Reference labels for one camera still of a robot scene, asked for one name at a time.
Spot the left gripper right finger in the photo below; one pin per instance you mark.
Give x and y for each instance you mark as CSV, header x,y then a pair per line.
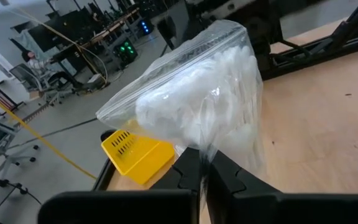
x,y
259,205

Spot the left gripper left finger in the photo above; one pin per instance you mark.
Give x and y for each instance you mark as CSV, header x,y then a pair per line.
x,y
135,205

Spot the clear bag of cotton balls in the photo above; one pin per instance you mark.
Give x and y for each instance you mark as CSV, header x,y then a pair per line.
x,y
197,93

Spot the yellow slotted plastic basket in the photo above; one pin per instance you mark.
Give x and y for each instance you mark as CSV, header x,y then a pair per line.
x,y
141,158

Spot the computer tower green lights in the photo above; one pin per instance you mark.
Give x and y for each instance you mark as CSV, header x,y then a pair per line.
x,y
125,51

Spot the black red metal rack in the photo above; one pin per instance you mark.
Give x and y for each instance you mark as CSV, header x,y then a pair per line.
x,y
5,99

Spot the grey office chair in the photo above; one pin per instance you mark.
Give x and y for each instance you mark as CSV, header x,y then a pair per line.
x,y
23,74

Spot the person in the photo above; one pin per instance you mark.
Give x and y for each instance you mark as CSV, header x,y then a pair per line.
x,y
36,63

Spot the long workbench desk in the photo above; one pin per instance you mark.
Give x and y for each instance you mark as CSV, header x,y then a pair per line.
x,y
104,32

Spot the computer tower blue lights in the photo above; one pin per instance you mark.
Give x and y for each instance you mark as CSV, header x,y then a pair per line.
x,y
145,26

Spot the black monitor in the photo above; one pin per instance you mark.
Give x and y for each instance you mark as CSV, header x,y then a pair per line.
x,y
61,28

